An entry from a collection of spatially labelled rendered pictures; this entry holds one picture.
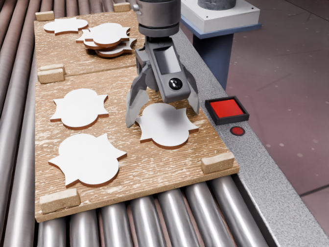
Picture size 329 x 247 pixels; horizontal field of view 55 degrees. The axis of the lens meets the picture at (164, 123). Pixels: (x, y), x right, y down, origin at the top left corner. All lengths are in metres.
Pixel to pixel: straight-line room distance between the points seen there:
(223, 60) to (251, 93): 1.16
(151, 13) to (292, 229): 0.40
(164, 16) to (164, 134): 0.22
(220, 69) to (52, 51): 0.72
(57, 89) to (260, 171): 0.49
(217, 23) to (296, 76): 1.69
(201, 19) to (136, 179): 0.80
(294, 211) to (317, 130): 1.76
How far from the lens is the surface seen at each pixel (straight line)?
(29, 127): 0.73
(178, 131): 0.63
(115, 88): 0.78
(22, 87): 0.90
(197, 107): 0.65
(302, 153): 2.10
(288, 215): 0.57
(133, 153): 0.60
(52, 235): 0.54
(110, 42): 0.88
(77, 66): 0.89
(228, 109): 0.73
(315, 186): 1.94
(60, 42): 1.04
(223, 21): 1.26
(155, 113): 0.67
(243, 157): 0.64
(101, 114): 0.68
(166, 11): 0.53
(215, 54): 1.36
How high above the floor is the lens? 1.35
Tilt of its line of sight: 39 degrees down
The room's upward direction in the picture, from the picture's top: straight up
